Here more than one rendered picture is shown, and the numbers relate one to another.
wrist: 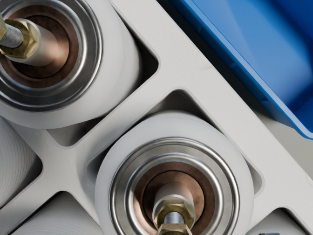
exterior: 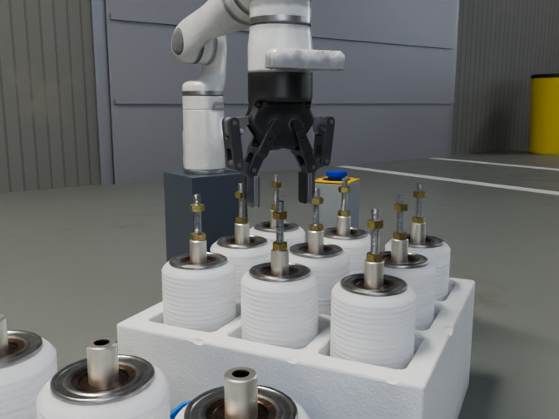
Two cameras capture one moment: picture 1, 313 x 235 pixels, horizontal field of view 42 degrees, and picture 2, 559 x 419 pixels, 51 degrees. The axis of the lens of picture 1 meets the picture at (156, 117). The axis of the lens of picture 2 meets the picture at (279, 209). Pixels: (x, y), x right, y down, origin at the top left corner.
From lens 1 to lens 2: 0.63 m
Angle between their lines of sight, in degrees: 76
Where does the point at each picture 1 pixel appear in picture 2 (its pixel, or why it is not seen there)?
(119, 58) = (335, 294)
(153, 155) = (298, 275)
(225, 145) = (267, 285)
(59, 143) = not seen: hidden behind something
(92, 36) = (352, 288)
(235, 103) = (262, 351)
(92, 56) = (346, 285)
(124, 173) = (306, 271)
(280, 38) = not seen: outside the picture
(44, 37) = (367, 266)
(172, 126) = (295, 284)
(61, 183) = not seen: hidden behind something
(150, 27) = (335, 361)
